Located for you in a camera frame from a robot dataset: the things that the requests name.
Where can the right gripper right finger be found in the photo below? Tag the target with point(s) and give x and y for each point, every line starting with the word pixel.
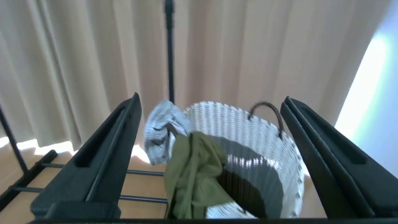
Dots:
pixel 357 193

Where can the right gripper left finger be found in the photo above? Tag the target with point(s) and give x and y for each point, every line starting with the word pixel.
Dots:
pixel 62 199

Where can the green printed sleeveless shirt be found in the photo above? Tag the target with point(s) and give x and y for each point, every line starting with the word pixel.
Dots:
pixel 192 174

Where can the white laundry basket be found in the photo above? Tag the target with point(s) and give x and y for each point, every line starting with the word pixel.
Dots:
pixel 248 130

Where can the black clothes rack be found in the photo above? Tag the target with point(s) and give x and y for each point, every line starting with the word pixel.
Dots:
pixel 169 62

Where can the pale grey garment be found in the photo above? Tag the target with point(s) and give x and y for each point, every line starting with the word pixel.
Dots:
pixel 161 130

